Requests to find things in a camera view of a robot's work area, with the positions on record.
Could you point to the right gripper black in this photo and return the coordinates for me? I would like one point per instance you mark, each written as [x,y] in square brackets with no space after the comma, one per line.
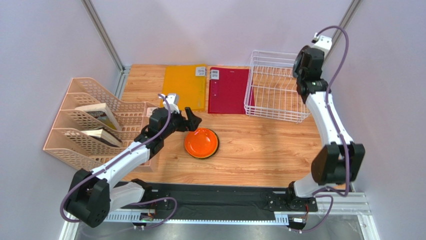
[306,60]

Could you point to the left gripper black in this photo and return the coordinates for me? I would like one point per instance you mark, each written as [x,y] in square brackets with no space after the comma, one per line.
[194,120]

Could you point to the orange plate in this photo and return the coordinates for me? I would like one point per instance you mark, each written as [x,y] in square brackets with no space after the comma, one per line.
[193,141]

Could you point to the white wire dish rack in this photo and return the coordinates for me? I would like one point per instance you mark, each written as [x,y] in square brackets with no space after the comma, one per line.
[271,90]

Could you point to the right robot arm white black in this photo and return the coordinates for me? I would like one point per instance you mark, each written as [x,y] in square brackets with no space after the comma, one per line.
[340,158]

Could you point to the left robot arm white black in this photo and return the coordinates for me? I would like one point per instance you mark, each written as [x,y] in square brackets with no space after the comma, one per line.
[94,194]

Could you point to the lower book in rack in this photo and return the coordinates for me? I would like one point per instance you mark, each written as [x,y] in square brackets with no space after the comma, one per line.
[104,136]

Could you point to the book in rack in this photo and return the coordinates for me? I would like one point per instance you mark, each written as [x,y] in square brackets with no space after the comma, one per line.
[104,136]
[102,113]

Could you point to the upper book in rack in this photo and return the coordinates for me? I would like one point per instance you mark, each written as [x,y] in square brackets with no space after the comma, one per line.
[102,113]

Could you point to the pink magazine file rack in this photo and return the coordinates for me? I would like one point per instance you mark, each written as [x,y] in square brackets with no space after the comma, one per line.
[66,141]

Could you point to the orange file folder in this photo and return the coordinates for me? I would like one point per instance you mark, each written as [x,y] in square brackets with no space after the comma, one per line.
[189,83]

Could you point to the small white box in organizer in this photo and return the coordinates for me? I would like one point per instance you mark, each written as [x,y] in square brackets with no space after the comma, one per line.
[150,110]

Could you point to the red file folder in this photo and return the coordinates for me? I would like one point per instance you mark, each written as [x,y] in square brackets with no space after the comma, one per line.
[227,90]

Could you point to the black base mat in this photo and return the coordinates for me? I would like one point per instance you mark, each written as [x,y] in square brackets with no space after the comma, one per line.
[216,202]

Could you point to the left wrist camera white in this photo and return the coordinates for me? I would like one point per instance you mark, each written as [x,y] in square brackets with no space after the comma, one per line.
[170,102]

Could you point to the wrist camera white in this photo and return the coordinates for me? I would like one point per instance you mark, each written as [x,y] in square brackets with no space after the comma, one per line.
[322,42]
[170,102]

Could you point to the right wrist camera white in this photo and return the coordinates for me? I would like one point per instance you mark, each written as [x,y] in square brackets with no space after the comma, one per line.
[322,42]

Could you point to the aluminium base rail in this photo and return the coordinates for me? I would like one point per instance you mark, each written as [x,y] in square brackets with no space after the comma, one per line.
[338,217]

